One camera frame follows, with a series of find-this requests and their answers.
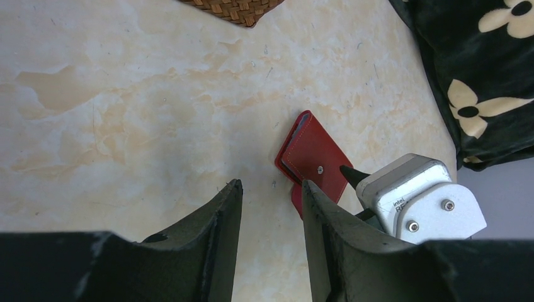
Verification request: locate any black floral blanket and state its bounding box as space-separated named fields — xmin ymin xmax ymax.
xmin=391 ymin=1 xmax=533 ymax=171

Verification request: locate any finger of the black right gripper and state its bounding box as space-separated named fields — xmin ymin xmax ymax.
xmin=339 ymin=165 xmax=369 ymax=190

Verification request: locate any red leather card holder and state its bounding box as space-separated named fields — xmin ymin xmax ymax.
xmin=275 ymin=110 xmax=352 ymax=216

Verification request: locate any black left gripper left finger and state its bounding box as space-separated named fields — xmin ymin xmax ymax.
xmin=137 ymin=179 xmax=243 ymax=301

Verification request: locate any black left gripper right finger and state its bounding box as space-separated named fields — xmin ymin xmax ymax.
xmin=302 ymin=181 xmax=422 ymax=301

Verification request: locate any brown wicker basket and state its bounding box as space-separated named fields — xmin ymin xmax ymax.
xmin=180 ymin=0 xmax=284 ymax=28

